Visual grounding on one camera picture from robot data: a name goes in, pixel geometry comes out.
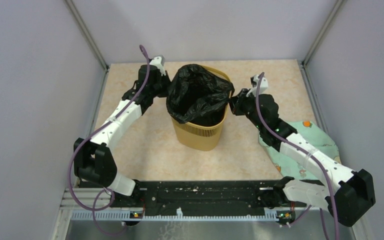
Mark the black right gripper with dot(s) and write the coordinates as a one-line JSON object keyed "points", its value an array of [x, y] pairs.
{"points": [[236, 102]]}

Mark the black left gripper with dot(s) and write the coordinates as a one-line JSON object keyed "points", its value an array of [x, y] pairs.
{"points": [[169, 83]]}

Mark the black plastic trash bag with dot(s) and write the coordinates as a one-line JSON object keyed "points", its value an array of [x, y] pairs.
{"points": [[198, 96]]}

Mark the yellow ribbed trash bin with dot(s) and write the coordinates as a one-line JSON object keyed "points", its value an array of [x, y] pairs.
{"points": [[201, 137]]}

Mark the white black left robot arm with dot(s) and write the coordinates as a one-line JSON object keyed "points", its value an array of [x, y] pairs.
{"points": [[94, 161]]}

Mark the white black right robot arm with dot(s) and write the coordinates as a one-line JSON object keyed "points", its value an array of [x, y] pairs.
{"points": [[345, 193]]}

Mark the light green patterned cloth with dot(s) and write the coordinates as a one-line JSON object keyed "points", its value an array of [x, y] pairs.
{"points": [[314, 136]]}

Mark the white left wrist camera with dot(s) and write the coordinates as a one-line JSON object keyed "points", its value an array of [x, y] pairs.
{"points": [[159, 61]]}

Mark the left aluminium frame post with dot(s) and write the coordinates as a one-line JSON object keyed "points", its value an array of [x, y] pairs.
{"points": [[84, 30]]}

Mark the aluminium frame post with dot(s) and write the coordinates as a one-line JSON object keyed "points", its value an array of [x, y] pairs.
{"points": [[84, 30], [328, 23]]}

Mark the right aluminium frame post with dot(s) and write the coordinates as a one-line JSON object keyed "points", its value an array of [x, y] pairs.
{"points": [[328, 23]]}

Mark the grey slotted cable duct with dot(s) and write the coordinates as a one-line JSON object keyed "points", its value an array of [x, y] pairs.
{"points": [[132, 216]]}

